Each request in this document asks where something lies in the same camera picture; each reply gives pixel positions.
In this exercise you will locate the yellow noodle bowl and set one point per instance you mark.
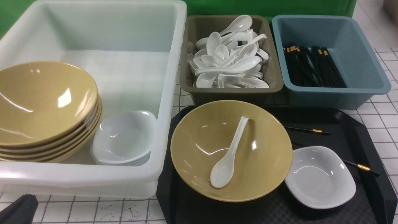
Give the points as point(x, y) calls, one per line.
point(202, 137)

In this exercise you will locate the white soup spoon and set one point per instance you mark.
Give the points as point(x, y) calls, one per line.
point(223, 170)

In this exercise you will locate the black chopstick gold band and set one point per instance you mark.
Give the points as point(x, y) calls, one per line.
point(307, 130)
point(361, 167)

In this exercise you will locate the white square sauce dish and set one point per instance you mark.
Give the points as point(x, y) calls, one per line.
point(319, 179)

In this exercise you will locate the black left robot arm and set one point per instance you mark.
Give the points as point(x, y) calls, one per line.
point(21, 211)

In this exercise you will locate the stacked yellow bowl top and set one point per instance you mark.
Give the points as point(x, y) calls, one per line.
point(49, 111)

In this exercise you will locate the pile of white spoons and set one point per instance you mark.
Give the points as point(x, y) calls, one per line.
point(230, 58)

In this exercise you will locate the stacked white sauce dish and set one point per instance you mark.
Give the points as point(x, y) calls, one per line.
point(124, 139)

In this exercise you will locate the brown plastic spoon bin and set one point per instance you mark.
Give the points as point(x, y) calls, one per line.
point(200, 26)

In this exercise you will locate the large white plastic tub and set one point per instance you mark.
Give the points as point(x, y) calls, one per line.
point(132, 49)

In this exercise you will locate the bundle of black chopsticks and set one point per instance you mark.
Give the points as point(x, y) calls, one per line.
point(312, 67)

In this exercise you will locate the blue plastic chopstick bin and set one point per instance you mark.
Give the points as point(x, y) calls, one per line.
point(350, 50)

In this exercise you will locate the black plastic serving tray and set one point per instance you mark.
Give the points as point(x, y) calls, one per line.
point(374, 202)

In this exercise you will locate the green backdrop cloth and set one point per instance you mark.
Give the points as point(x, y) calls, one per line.
point(11, 10)

